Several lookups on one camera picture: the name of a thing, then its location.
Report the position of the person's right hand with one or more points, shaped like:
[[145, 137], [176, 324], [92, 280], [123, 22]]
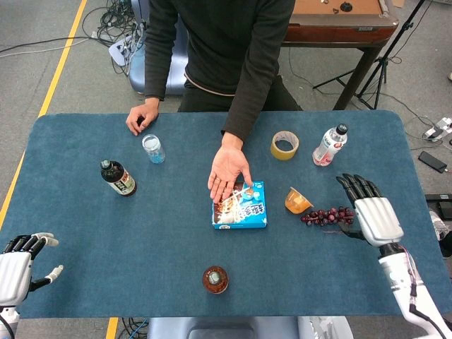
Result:
[[144, 113]]

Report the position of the robot left five-finger hand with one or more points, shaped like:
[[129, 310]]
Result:
[[12, 275]]

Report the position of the person's left hand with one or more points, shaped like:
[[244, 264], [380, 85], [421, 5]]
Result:
[[227, 166]]

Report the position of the robot right five-finger hand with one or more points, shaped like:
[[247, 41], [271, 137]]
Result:
[[378, 219]]

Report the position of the white round cup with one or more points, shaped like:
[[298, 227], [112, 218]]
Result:
[[298, 203]]

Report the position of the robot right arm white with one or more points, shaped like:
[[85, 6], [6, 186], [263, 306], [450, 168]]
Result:
[[402, 282]]

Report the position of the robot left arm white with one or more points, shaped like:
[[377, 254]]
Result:
[[7, 323]]

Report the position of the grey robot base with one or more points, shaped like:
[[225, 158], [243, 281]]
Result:
[[247, 328]]

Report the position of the clear jar blue base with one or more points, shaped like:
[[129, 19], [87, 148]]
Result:
[[154, 150]]

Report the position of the purple grape bunch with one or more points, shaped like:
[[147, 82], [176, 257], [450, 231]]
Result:
[[328, 216]]

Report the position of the yellow tape roll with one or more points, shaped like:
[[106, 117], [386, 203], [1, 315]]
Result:
[[279, 153]]

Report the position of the blue snack box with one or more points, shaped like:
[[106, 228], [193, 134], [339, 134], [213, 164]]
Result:
[[255, 215]]

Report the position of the person's right arm dark sleeve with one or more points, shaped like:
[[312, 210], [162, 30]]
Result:
[[162, 53]]

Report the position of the person's arm dark sleeve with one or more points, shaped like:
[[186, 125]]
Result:
[[250, 99], [162, 53]]

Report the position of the black flat device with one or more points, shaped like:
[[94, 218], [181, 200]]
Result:
[[441, 202]]

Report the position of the person's left arm dark sleeve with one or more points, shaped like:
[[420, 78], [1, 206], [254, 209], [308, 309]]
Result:
[[250, 99]]

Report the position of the dark drink bottle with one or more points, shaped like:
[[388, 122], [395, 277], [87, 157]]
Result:
[[118, 180]]

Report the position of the black smartphone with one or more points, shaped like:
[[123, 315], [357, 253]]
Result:
[[432, 161]]

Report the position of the white pink drink bottle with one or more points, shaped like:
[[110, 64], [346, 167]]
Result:
[[330, 146]]

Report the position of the person's torso dark clothes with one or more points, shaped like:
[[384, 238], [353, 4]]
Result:
[[226, 42]]

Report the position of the white power strip with plugs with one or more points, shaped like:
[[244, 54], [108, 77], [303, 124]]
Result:
[[439, 128]]

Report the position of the blue table mat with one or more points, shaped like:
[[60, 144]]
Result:
[[141, 240]]

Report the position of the red-brown round bottle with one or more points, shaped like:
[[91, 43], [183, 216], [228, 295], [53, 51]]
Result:
[[215, 280]]

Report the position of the black tripod stand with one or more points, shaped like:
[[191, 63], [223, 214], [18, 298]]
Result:
[[383, 63]]

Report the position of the brown pool table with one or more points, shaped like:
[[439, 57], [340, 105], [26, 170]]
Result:
[[335, 33]]

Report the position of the black round knob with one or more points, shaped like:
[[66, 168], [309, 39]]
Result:
[[346, 6]]

